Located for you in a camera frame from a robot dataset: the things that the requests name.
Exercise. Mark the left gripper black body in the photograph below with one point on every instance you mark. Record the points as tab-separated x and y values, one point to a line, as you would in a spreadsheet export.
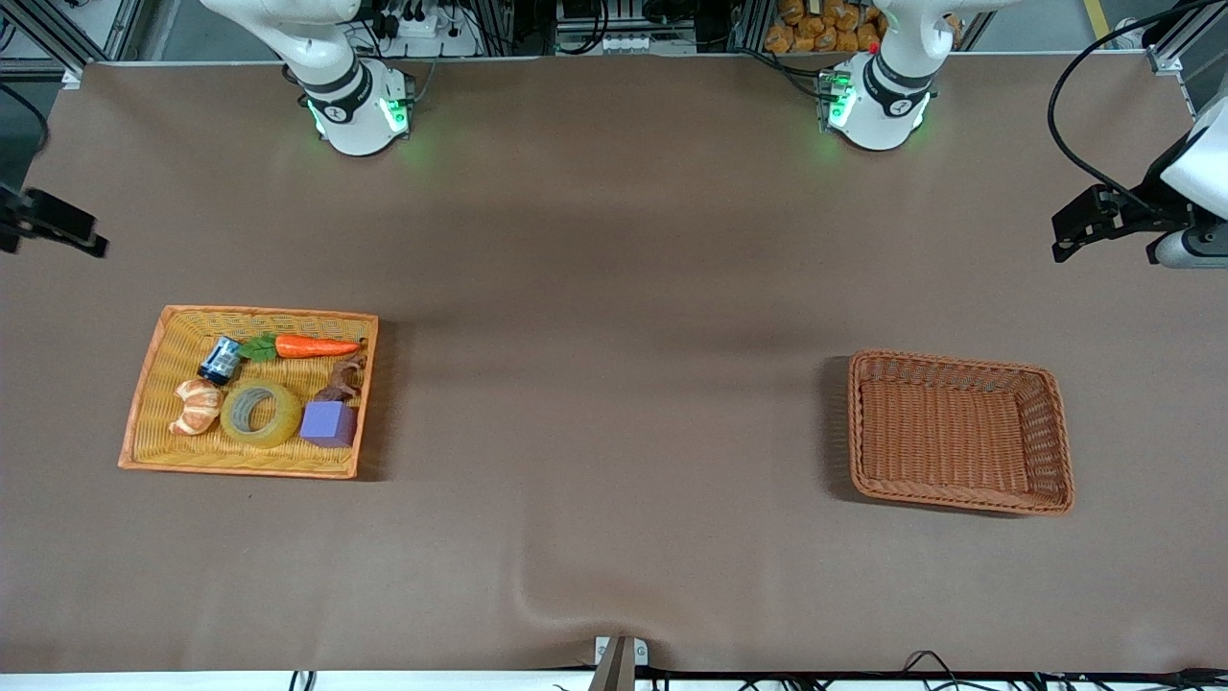
1147	208

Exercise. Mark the yellow clear tape roll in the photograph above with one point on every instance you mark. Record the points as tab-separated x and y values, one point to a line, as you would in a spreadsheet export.
288	417

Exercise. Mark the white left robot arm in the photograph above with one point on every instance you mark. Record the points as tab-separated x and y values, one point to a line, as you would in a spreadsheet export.
887	106

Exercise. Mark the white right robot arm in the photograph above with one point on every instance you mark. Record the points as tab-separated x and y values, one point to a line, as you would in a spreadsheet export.
355	110

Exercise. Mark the blue and silver can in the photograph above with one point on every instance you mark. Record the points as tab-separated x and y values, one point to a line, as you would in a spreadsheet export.
221	362

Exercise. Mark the toy croissant bread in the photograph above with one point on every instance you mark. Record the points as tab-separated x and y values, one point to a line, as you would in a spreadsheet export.
200	403

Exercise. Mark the yellow wicker tray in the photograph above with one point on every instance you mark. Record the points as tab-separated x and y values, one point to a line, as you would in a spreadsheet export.
163	451

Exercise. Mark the brown wicker basket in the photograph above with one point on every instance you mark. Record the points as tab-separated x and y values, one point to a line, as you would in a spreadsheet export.
950	441

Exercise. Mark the orange toy carrot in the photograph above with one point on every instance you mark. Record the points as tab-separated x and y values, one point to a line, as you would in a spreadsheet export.
312	346

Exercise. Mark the brown toy piece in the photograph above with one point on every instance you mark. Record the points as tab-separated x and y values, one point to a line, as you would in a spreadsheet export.
338	391

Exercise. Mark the purple cube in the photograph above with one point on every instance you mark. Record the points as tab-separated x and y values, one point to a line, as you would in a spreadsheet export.
328	422

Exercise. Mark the pile of orange items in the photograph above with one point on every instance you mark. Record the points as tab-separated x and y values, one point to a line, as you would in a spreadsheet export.
825	24

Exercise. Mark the white power strip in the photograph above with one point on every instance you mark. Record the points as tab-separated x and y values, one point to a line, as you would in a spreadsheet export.
427	29

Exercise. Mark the small white socket strip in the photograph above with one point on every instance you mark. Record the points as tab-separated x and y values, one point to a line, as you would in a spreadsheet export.
630	43

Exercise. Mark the aluminium frame profile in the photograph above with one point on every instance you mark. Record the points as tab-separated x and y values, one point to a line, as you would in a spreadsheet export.
1185	43
58	38

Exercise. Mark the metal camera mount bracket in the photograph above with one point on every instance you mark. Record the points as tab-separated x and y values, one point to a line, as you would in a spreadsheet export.
619	662

